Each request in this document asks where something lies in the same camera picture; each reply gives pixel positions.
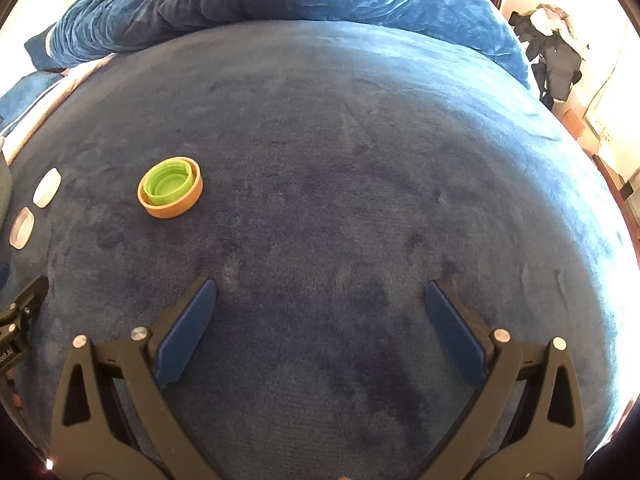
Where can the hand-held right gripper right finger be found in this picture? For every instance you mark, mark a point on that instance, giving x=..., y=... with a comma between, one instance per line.
x=452, y=327

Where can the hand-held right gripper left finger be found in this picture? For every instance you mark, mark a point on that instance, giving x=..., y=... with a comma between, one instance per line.
x=186, y=327

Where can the clear bottle cap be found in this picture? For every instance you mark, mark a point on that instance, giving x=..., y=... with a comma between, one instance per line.
x=21, y=229

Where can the orange bottle cap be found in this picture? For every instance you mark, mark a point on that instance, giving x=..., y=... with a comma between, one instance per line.
x=171, y=189

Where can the white bottle cap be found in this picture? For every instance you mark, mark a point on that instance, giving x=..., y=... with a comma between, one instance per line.
x=47, y=188

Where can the green bottle cap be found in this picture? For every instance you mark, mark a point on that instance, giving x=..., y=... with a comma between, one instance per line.
x=169, y=183

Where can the blue plush bed sheet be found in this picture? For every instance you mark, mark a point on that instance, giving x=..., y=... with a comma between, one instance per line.
x=320, y=200

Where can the wooden furniture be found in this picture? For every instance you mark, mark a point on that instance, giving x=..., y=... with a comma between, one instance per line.
x=607, y=170

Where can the blue pillow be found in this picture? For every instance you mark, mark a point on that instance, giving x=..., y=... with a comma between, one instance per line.
x=37, y=47

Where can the dark jacket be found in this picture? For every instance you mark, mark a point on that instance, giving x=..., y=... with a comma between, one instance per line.
x=554, y=52

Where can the blue plush duvet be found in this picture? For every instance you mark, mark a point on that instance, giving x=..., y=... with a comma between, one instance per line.
x=280, y=0

